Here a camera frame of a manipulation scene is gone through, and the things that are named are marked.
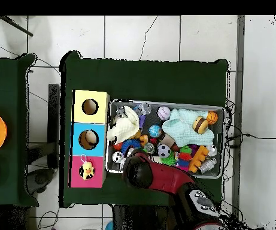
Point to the yellow plush duck toy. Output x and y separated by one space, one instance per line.
88 169

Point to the toy hamburger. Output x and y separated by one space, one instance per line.
200 125

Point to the blue globe ball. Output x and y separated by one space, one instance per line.
155 131

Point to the small soccer ball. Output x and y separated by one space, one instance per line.
164 151

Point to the silver drink can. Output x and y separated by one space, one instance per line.
149 147

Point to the cream yellow cloth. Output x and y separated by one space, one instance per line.
125 127

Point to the orange toy brick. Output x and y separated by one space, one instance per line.
197 158

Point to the blue spiky ball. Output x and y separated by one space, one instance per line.
130 143

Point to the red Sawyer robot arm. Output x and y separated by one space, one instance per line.
166 177

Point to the wooden box with three holes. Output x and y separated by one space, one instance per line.
99 148

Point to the white baseball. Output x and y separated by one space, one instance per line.
164 113

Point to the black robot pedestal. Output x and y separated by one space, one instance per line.
140 220

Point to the dark green table cloth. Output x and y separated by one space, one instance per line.
3 83
147 81

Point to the small orange basketball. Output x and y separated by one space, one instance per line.
212 117

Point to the shallow mesh bin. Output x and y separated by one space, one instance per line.
220 143

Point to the mint green cloth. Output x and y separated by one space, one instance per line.
183 130

